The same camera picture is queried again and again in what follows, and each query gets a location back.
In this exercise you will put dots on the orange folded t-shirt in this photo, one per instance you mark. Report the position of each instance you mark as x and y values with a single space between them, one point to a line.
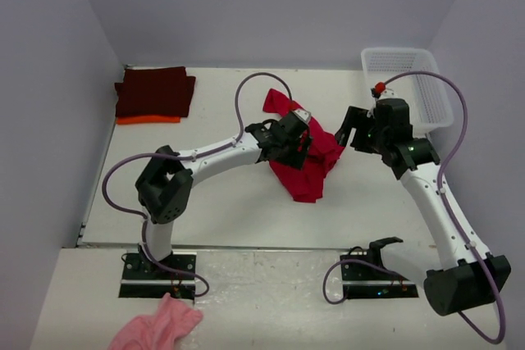
148 119

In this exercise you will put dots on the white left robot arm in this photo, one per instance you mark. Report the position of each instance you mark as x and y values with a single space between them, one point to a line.
165 184

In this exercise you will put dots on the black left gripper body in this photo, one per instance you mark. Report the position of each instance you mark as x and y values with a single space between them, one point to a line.
289 156

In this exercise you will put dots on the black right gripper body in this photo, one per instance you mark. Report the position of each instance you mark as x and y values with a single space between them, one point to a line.
381 137

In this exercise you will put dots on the white plastic basket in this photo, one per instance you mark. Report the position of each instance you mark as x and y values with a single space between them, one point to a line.
429 106

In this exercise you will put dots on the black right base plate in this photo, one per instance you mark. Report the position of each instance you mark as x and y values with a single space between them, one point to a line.
364 281

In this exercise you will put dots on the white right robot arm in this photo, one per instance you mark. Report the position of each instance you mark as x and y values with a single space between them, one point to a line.
462 273

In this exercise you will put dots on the pink cloth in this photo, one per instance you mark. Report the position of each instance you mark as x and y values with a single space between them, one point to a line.
172 320

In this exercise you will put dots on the dark maroon folded t-shirt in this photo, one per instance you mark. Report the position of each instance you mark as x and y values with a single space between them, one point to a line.
155 92

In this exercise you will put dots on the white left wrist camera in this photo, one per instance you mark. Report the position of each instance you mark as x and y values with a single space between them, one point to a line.
303 115

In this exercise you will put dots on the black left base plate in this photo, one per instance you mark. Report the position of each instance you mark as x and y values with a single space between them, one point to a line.
142 279

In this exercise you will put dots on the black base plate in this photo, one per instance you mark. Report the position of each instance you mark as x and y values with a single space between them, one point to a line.
142 279
364 281

